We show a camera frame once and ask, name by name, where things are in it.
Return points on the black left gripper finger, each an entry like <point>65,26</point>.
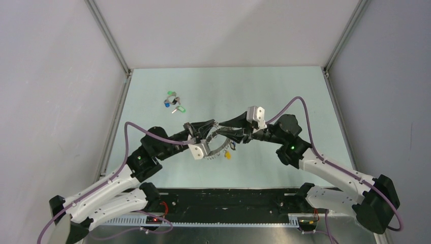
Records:
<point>205,134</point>
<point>203,126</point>

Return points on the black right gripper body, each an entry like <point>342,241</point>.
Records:
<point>259,134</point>

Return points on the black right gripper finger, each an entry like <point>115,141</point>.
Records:
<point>237,136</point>
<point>237,122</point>

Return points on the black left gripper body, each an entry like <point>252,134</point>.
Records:
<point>196,134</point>

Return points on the large metal key ring disc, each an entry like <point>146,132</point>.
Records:
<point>219,144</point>

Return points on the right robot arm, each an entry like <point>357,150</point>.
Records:
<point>373,201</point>

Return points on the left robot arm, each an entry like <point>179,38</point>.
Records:
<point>126,188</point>

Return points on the key with yellow tag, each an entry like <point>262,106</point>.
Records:
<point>227,155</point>

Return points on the black tag key loose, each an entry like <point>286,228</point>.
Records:
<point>176,101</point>

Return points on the blue tag key loose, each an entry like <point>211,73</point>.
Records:
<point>167,103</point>

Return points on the left controller board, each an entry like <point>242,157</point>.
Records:
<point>150,220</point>

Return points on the controller board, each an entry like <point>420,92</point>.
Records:
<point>150,220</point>
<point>307,222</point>

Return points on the right controller board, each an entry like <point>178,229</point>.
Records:
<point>307,222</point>

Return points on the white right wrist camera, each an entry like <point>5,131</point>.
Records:
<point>255,116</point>

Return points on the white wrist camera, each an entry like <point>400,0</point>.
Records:
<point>199,150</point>
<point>255,116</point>

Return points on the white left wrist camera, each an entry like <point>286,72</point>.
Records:
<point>199,150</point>

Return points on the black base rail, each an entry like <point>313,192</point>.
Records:
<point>229,205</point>

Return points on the white slotted cable duct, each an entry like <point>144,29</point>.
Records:
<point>139,221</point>

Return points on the left aluminium frame post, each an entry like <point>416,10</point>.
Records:
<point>108,35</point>

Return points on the aluminium frame post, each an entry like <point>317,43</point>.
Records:
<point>346,34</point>
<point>108,35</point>

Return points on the right aluminium frame post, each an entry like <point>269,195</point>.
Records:
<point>346,34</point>

